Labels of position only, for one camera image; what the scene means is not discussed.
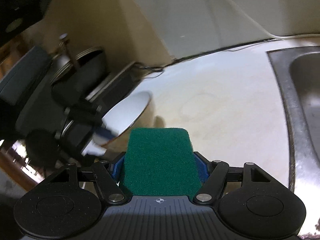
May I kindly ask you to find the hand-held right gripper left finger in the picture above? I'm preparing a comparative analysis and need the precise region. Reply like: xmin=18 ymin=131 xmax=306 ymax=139
xmin=35 ymin=152 xmax=128 ymax=205

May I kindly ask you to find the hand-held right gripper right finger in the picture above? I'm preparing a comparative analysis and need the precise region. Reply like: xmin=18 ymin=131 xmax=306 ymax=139
xmin=192 ymin=151 xmax=285 ymax=204

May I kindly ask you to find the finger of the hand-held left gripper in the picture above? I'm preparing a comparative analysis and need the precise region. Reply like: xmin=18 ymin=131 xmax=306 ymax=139
xmin=59 ymin=120 xmax=119 ymax=157
xmin=64 ymin=104 xmax=103 ymax=125

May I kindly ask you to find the white bowl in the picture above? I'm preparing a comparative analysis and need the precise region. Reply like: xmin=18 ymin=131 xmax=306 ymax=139
xmin=100 ymin=91 xmax=155 ymax=145

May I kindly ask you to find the green and yellow sponge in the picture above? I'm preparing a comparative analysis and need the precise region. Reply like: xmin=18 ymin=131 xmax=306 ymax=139
xmin=119 ymin=127 xmax=202 ymax=196

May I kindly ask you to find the silver stove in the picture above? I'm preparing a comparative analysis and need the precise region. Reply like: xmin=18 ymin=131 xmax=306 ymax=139
xmin=85 ymin=61 xmax=140 ymax=110

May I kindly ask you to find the dark cooking pot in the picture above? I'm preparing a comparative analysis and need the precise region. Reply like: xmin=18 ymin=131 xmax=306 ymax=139
xmin=50 ymin=46 xmax=109 ymax=88

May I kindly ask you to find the dark range hood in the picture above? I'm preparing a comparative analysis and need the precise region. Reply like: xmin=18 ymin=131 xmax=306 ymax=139
xmin=0 ymin=0 xmax=65 ymax=47

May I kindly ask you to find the stainless steel sink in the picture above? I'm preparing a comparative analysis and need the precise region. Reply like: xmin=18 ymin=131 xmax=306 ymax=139
xmin=266 ymin=46 xmax=320 ymax=198

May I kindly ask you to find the black power cable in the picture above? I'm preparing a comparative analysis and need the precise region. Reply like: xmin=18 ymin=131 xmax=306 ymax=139
xmin=135 ymin=61 xmax=167 ymax=79

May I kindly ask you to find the white cable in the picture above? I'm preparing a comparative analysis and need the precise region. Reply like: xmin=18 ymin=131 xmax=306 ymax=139
xmin=210 ymin=0 xmax=320 ymax=40

